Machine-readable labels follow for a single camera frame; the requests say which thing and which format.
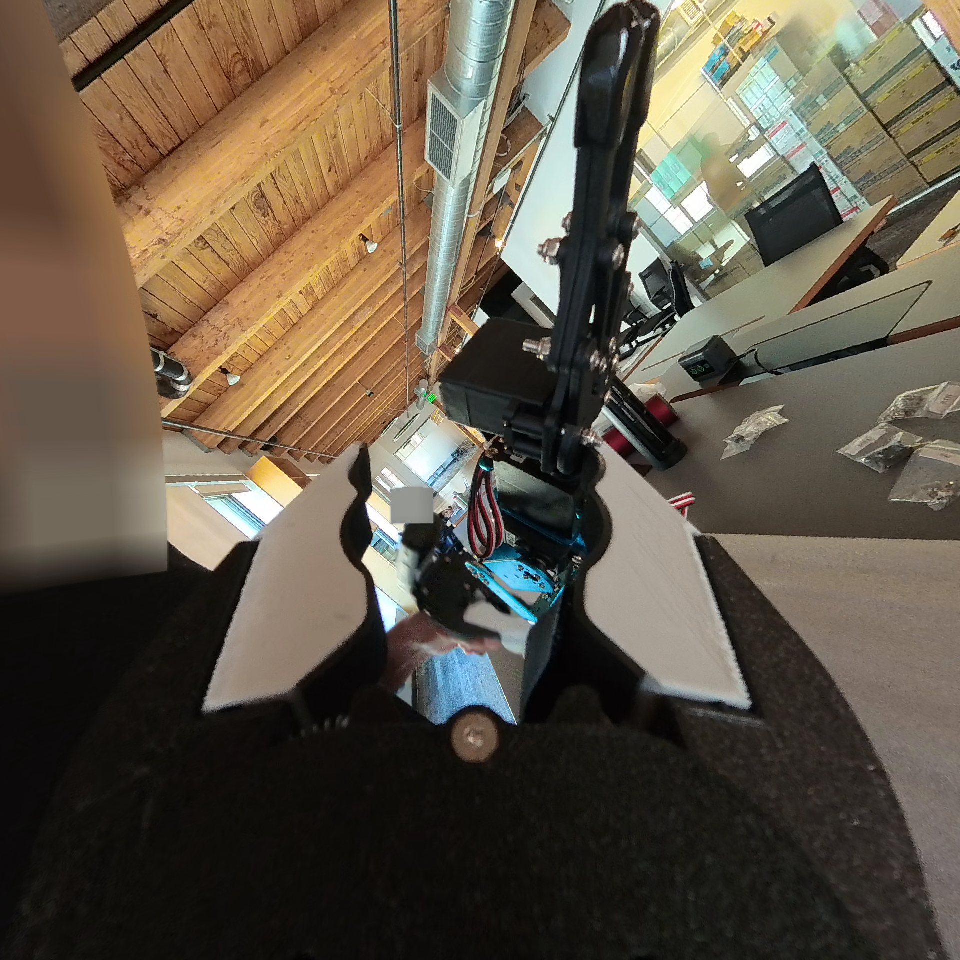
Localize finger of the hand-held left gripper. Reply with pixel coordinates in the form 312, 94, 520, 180
460, 598, 531, 656

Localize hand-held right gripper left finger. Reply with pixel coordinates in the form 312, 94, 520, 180
202, 442, 393, 714

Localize black mesh office chair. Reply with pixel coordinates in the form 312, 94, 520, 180
742, 162, 891, 290

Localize person's left forearm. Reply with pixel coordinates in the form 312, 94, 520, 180
387, 613, 462, 687

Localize stack of cardboard boxes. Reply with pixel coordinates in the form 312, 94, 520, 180
701, 0, 960, 222

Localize white partition board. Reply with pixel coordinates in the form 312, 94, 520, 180
501, 0, 601, 265

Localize silver ventilation duct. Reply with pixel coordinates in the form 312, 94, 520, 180
414, 0, 528, 355

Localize black ceiling pipe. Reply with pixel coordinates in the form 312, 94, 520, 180
150, 347, 195, 400

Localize grey-brown desk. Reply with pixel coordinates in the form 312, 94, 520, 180
637, 322, 960, 543

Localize white table with wooden edge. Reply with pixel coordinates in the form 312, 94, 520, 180
660, 195, 935, 391

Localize black and red cylinder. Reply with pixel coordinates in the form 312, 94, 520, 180
600, 373, 688, 472

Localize group of small screw bags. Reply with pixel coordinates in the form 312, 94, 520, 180
720, 381, 960, 513

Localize black box with green lights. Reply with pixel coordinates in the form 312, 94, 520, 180
678, 334, 742, 388

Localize red white black servo wires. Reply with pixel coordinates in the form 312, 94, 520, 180
468, 463, 505, 562

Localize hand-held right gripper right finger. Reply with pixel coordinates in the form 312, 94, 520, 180
576, 448, 753, 710

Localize blue toy robot arm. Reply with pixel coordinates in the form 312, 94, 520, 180
438, 0, 700, 630

